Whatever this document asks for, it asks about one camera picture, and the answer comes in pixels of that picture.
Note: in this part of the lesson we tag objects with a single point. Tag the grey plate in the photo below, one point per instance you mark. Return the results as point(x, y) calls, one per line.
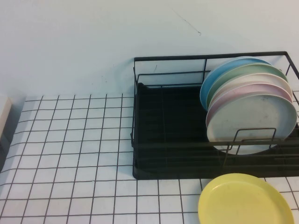
point(252, 116)

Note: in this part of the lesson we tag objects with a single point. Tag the blue plate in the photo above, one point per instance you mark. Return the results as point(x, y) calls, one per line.
point(210, 86)

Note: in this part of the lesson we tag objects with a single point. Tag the pink plate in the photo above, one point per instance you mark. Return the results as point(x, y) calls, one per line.
point(257, 89)

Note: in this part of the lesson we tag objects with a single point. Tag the green plate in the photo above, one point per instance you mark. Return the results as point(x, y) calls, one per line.
point(257, 69)

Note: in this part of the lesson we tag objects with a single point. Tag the cream plate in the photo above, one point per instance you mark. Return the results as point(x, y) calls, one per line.
point(268, 79)

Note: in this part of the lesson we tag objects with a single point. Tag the yellow plate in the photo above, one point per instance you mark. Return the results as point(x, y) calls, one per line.
point(240, 200)

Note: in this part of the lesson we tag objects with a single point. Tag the black drip tray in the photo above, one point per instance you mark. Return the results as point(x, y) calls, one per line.
point(168, 116)

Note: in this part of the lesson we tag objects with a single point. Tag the white checked table cloth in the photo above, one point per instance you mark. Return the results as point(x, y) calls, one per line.
point(70, 140)

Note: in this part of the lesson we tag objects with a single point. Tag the beige block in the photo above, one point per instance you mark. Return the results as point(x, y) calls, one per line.
point(4, 109)

